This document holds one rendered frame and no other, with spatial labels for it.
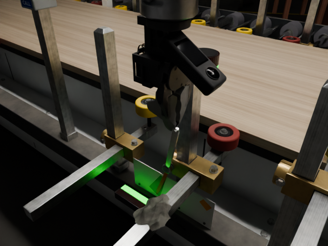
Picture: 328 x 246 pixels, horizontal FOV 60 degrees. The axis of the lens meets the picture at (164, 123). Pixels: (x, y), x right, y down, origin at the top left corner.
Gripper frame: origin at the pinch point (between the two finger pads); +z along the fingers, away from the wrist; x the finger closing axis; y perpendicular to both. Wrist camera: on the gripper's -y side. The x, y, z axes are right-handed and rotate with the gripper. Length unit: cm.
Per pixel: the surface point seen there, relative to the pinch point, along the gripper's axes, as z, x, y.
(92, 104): 31, -28, 64
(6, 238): 102, 17, 92
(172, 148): 6.9, -0.8, 1.3
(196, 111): 0.8, -8.0, 0.2
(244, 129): 11.4, -23.0, -5.7
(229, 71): 12, -54, 15
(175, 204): 15.9, 4.4, -3.7
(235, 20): 20, -153, 58
